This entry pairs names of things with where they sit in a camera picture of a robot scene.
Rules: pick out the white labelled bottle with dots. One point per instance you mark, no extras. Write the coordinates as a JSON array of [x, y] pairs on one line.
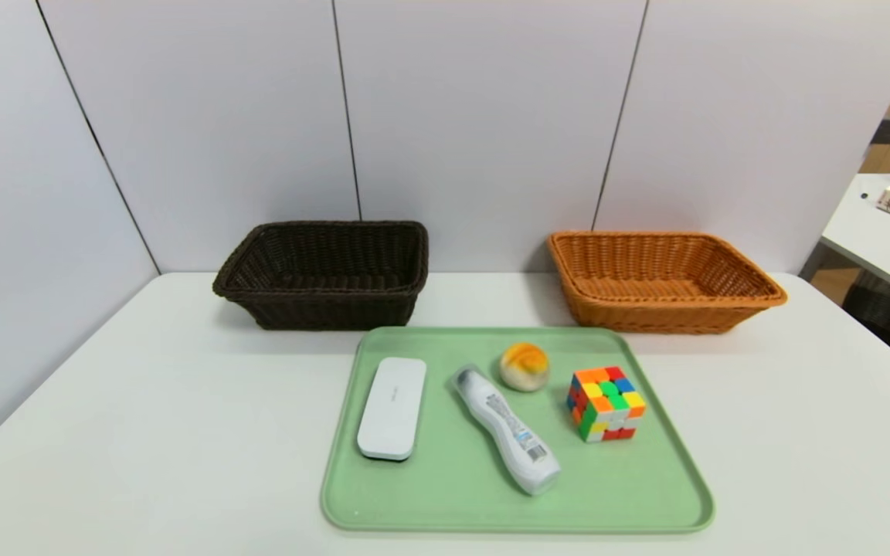
[[507, 432]]

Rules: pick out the dark brown wicker basket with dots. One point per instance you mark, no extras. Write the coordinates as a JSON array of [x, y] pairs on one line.
[[321, 309]]

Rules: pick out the dark grey flat panel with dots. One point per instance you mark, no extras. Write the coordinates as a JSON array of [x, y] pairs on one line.
[[887, 130]]

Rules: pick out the white side table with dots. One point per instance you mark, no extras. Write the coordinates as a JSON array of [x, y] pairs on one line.
[[878, 239]]

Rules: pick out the round orange white bun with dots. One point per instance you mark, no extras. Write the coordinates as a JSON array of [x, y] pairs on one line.
[[524, 367]]

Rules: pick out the white rectangular case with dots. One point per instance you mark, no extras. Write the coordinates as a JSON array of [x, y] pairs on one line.
[[391, 409]]

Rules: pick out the multicoloured puzzle cube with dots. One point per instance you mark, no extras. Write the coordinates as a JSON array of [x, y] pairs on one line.
[[607, 405]]

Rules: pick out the orange wicker basket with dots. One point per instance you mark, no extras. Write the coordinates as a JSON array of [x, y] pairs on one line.
[[646, 313]]

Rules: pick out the green plastic tray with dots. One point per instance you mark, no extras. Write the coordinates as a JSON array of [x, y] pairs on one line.
[[453, 494]]

